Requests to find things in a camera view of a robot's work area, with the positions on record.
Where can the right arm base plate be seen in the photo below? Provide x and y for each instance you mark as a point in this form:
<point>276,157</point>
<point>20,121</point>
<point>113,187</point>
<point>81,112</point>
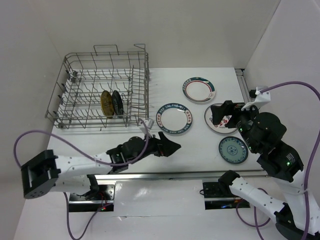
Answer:
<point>215,199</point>

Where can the black round plate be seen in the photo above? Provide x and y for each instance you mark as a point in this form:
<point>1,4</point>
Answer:
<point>117,104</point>

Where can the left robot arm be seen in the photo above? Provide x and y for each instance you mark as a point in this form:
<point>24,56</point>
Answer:
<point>48,172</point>

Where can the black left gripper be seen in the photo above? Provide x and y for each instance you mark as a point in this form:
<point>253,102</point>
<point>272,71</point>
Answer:
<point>164,146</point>

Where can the white plate red characters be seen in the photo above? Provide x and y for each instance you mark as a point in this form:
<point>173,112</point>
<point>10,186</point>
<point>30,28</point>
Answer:
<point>218,128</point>

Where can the white plate teal red rim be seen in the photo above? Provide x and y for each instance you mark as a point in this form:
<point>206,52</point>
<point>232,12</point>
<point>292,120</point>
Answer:
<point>198,90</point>

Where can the white plate teal lettered rim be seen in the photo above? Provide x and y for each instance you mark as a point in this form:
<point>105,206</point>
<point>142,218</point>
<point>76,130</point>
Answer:
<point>174,118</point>

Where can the grey wire dish rack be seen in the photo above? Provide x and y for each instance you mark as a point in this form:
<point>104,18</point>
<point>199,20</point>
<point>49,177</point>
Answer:
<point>75,101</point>

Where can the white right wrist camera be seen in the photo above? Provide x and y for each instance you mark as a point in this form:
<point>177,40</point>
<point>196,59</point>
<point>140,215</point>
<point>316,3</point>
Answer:
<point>258,98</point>

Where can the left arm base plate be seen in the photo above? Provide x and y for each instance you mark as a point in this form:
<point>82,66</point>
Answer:
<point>104,198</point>

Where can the yellow patterned plate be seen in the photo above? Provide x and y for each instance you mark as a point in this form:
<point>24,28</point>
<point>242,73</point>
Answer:
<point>107,104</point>

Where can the blue white patterned plate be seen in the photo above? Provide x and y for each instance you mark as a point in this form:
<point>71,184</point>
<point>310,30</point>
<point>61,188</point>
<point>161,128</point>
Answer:
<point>233,150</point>

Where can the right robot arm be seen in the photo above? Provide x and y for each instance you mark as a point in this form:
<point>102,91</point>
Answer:
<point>296,218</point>

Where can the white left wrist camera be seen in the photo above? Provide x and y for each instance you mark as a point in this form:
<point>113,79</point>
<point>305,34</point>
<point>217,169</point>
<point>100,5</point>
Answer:
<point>146,126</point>

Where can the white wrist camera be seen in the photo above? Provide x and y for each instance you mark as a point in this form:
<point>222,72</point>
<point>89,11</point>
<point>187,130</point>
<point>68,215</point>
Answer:
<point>146,126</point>
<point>258,98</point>

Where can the silver aluminium front rail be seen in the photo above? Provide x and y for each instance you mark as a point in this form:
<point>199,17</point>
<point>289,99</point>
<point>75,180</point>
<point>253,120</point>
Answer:
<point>166,176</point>

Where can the silver aluminium side rail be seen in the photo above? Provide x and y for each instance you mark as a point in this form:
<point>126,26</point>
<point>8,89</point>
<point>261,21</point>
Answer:
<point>242,84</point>

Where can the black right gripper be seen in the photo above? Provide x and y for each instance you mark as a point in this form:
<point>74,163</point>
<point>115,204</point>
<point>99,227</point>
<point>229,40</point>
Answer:
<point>228,107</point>

